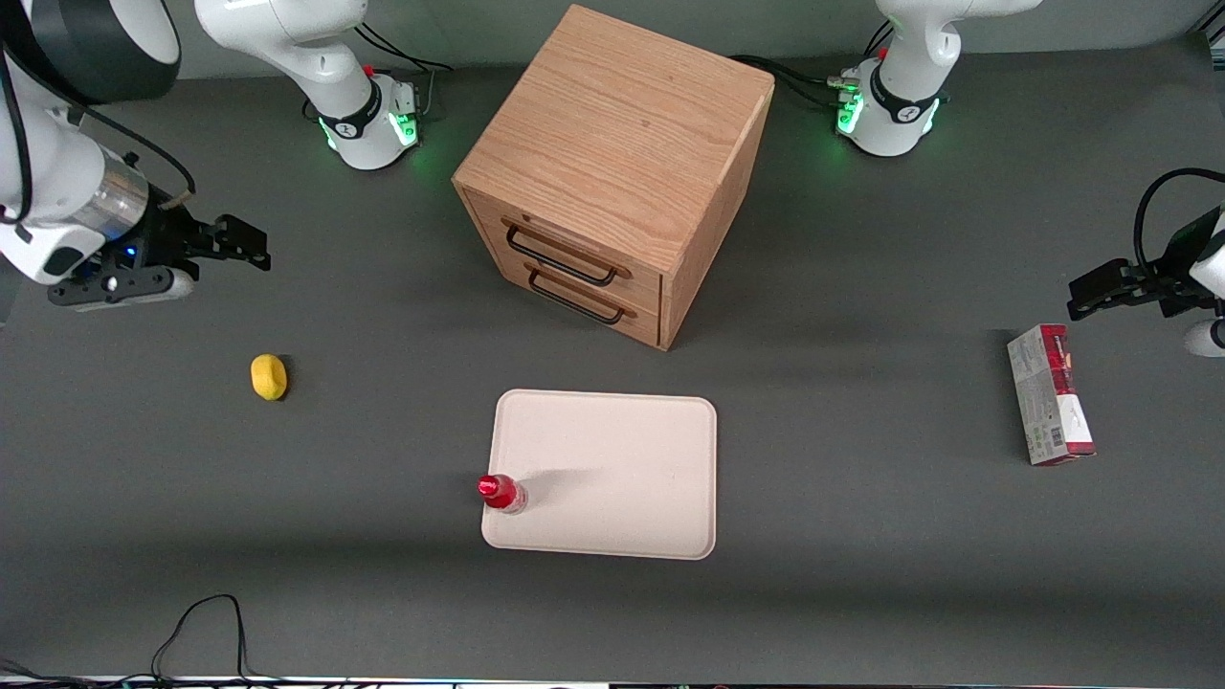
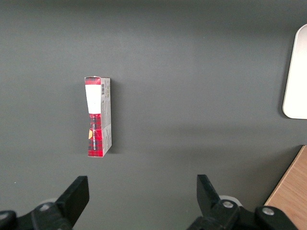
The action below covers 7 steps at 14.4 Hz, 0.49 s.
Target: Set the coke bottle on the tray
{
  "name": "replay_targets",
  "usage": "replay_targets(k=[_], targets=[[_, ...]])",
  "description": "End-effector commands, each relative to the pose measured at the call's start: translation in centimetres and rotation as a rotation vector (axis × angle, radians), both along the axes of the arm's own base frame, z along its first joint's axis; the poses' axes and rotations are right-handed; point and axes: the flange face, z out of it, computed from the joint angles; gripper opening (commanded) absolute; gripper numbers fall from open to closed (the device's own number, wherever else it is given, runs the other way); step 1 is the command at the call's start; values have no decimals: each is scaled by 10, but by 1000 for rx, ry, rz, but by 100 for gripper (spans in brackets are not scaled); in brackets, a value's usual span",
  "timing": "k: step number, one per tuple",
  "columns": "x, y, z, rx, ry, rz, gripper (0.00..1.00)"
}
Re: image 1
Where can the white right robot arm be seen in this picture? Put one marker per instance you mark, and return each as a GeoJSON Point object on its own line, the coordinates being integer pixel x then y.
{"type": "Point", "coordinates": [287, 29]}

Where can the red grey carton box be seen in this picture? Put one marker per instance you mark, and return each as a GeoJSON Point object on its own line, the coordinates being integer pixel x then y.
{"type": "Point", "coordinates": [1048, 397]}

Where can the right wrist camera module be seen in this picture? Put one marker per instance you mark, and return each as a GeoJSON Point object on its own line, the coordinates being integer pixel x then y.
{"type": "Point", "coordinates": [115, 287]}

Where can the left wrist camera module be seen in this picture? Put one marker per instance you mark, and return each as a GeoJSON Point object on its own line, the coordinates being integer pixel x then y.
{"type": "Point", "coordinates": [1208, 339]}

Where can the red coke bottle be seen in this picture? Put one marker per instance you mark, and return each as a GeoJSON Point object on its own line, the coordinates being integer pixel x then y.
{"type": "Point", "coordinates": [500, 492]}

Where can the wooden drawer cabinet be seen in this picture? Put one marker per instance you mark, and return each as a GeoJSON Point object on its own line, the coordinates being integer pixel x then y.
{"type": "Point", "coordinates": [622, 134]}

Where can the yellow lemon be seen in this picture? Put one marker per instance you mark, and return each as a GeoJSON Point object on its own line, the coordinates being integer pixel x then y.
{"type": "Point", "coordinates": [269, 377]}

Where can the beige rectangular tray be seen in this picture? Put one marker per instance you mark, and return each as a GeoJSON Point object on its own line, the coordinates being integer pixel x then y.
{"type": "Point", "coordinates": [622, 474]}

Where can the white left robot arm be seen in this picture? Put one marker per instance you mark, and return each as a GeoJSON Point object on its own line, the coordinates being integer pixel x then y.
{"type": "Point", "coordinates": [909, 38]}

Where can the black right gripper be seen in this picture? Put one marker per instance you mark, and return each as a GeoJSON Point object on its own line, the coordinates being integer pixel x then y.
{"type": "Point", "coordinates": [165, 240]}

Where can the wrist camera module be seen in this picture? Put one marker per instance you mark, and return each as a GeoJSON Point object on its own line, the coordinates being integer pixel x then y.
{"type": "Point", "coordinates": [115, 287]}
{"type": "Point", "coordinates": [1208, 339]}

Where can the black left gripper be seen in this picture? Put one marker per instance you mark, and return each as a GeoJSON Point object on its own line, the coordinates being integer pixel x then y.
{"type": "Point", "coordinates": [1173, 271]}

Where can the wooden drawer front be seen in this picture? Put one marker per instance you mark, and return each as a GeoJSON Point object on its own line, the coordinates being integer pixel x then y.
{"type": "Point", "coordinates": [643, 325]}
{"type": "Point", "coordinates": [643, 287]}

